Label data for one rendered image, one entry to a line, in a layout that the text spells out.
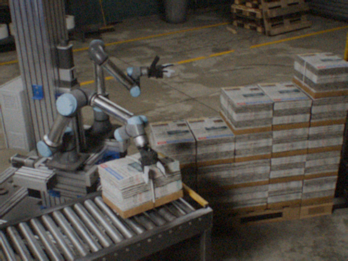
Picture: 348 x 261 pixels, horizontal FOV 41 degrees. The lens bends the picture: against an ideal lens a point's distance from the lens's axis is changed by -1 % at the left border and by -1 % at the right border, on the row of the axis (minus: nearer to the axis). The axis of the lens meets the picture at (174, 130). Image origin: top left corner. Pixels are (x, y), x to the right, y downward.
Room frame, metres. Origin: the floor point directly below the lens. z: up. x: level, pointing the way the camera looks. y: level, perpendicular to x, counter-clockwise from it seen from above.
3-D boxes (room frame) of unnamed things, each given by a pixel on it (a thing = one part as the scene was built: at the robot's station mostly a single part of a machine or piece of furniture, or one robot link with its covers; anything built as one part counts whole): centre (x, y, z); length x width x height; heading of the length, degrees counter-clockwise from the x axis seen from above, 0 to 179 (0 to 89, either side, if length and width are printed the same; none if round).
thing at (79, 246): (2.03, 0.57, 0.77); 0.47 x 0.05 x 0.05; 32
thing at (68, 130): (2.77, 0.73, 0.98); 0.13 x 0.12 x 0.14; 148
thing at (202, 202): (2.41, -0.06, 0.81); 0.43 x 0.03 x 0.02; 32
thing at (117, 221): (2.17, 0.35, 0.77); 0.47 x 0.05 x 0.05; 32
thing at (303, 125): (3.32, -0.83, 0.86); 0.38 x 0.29 x 0.04; 9
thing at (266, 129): (3.26, -0.53, 0.86); 0.38 x 0.29 x 0.04; 11
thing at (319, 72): (3.38, -1.12, 0.65); 0.39 x 0.30 x 1.29; 11
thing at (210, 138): (3.24, -0.40, 0.42); 1.17 x 0.39 x 0.83; 101
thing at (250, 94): (3.26, -0.54, 1.06); 0.37 x 0.29 x 0.01; 11
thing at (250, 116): (3.27, -0.53, 0.95); 0.38 x 0.29 x 0.23; 11
